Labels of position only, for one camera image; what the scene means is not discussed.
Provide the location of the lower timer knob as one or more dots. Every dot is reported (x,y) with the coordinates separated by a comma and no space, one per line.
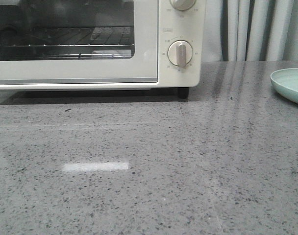
(180,53)

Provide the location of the grey white curtain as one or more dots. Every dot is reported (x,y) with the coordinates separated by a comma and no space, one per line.
(250,30)

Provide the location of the light green plate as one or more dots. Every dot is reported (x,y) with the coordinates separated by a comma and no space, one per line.
(285,82)

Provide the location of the upper temperature knob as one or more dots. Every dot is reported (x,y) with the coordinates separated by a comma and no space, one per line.
(182,5)

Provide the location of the cream white toaster oven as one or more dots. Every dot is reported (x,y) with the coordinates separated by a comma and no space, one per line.
(173,25)

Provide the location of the black oven foot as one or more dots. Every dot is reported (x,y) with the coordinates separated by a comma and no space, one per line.
(183,92)

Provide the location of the metal wire oven rack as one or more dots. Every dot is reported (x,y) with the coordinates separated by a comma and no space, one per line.
(64,43)

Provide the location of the glass oven door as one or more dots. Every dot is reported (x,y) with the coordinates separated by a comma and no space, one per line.
(141,15)

